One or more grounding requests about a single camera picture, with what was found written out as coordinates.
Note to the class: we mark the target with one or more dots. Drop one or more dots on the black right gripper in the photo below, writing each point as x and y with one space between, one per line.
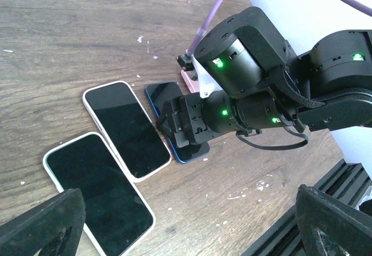
255 69

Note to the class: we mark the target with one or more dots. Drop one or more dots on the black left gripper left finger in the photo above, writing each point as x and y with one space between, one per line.
51 228

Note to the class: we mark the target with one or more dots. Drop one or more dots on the white phone case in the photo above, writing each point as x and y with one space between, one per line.
58 180
151 169

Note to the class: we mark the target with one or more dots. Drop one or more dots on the dark blue phone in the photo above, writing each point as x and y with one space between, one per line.
157 94

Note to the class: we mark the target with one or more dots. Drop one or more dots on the black phone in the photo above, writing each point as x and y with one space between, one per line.
128 128

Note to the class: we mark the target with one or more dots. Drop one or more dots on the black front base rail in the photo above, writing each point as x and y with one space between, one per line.
347 183

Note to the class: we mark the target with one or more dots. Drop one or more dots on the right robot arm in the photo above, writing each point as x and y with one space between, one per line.
334 57

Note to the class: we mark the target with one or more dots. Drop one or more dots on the pink phone case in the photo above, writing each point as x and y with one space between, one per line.
192 85

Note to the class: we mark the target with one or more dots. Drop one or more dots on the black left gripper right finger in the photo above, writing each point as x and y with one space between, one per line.
327 226

